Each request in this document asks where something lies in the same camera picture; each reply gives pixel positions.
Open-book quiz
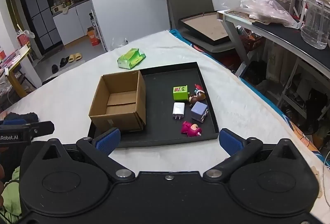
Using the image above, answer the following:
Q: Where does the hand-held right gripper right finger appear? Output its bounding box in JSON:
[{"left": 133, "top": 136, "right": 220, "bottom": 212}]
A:
[{"left": 204, "top": 129, "right": 298, "bottom": 180}]

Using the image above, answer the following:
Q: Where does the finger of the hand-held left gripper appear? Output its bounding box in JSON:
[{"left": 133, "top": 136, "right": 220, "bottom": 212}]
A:
[
  {"left": 26, "top": 121, "right": 55, "bottom": 137},
  {"left": 2, "top": 118, "right": 27, "bottom": 126}
]

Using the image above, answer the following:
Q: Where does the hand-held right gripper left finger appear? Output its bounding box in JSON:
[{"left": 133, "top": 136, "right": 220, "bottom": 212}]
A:
[{"left": 41, "top": 128, "right": 136, "bottom": 181}]

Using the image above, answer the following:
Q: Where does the brown cardboard box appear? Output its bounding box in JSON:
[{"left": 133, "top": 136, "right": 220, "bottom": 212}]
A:
[{"left": 88, "top": 70, "right": 146, "bottom": 132}]

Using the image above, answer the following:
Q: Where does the pink figurine toy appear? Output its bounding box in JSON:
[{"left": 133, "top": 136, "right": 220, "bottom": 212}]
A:
[{"left": 180, "top": 121, "right": 202, "bottom": 137}]

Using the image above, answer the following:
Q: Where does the lavender plastic toy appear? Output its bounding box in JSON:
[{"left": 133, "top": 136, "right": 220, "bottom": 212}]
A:
[{"left": 191, "top": 101, "right": 209, "bottom": 123}]

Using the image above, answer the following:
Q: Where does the black tray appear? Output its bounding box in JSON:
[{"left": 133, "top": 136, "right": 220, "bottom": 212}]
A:
[{"left": 88, "top": 61, "right": 219, "bottom": 148}]

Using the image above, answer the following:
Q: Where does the white plug charger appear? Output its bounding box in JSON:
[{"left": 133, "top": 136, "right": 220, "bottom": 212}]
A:
[{"left": 172, "top": 102, "right": 185, "bottom": 120}]

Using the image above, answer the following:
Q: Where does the green hexagonal toy container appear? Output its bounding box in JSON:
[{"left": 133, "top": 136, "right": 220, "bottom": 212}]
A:
[{"left": 173, "top": 85, "right": 189, "bottom": 101}]

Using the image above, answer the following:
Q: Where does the black fuzzy cloth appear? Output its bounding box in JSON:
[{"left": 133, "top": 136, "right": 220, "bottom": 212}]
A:
[{"left": 4, "top": 112, "right": 39, "bottom": 123}]

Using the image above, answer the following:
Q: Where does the brown figurine toy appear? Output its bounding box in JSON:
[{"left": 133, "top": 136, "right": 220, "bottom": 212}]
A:
[{"left": 189, "top": 84, "right": 206, "bottom": 107}]

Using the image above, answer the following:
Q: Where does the green cloth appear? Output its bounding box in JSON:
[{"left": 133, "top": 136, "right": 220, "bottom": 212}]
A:
[{"left": 0, "top": 166, "right": 22, "bottom": 217}]

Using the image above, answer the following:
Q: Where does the yellow table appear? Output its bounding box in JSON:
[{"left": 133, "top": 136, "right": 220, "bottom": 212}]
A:
[{"left": 0, "top": 45, "right": 33, "bottom": 98}]

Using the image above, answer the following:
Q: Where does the red box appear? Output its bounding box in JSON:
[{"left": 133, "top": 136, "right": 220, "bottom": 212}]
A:
[{"left": 17, "top": 33, "right": 29, "bottom": 46}]

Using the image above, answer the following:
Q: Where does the green tissue pack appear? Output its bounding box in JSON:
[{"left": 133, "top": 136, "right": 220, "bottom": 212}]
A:
[{"left": 117, "top": 48, "right": 146, "bottom": 69}]

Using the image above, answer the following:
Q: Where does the orange box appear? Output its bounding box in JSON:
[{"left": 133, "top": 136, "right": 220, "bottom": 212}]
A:
[{"left": 87, "top": 27, "right": 100, "bottom": 46}]

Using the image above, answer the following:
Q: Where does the white cabinet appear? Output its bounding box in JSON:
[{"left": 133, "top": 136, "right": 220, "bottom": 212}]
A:
[{"left": 53, "top": 4, "right": 92, "bottom": 46}]

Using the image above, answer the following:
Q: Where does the black framed glass door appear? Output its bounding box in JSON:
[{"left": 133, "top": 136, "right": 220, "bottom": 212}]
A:
[{"left": 17, "top": 0, "right": 62, "bottom": 55}]

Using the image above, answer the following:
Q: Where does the grey desk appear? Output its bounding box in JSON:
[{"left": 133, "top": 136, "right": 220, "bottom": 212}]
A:
[{"left": 223, "top": 10, "right": 330, "bottom": 72}]

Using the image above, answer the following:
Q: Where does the clear plastic bag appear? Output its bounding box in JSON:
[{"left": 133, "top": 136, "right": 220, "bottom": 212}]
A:
[{"left": 219, "top": 0, "right": 301, "bottom": 27}]

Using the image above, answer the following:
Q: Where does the clear glass jar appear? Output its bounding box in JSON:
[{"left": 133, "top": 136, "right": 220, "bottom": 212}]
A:
[{"left": 301, "top": 0, "right": 330, "bottom": 50}]

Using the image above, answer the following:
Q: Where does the black picture frame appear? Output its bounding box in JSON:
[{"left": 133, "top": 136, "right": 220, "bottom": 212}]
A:
[{"left": 178, "top": 11, "right": 236, "bottom": 46}]

